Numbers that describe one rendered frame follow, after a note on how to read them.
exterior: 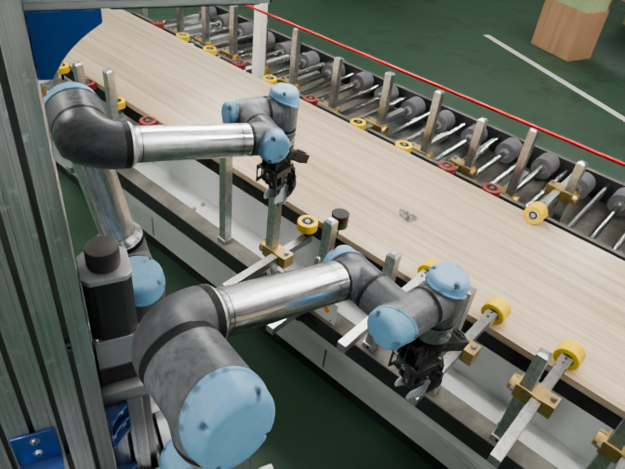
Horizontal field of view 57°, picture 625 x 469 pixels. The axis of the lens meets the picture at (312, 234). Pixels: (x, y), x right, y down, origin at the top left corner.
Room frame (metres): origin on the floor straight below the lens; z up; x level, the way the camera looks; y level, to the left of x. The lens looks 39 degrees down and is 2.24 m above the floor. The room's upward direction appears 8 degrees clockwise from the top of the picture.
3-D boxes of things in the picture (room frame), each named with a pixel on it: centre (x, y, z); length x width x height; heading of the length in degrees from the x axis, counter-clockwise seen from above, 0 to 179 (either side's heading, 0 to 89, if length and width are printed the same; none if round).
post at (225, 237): (1.82, 0.35, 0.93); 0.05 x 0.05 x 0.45; 53
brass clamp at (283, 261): (1.65, 0.13, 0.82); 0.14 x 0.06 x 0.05; 53
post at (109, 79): (2.27, 0.94, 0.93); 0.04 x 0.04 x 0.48; 53
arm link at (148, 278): (1.00, 0.40, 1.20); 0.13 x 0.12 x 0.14; 32
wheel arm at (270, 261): (1.60, 0.14, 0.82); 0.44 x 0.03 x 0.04; 143
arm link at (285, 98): (1.33, 0.12, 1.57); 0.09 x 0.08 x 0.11; 122
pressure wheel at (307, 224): (1.76, 0.02, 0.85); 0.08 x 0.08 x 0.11
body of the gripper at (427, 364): (0.76, -0.24, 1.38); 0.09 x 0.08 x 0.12; 126
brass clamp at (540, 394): (1.05, -0.67, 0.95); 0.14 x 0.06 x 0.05; 53
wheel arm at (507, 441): (1.02, -0.67, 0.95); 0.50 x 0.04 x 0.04; 143
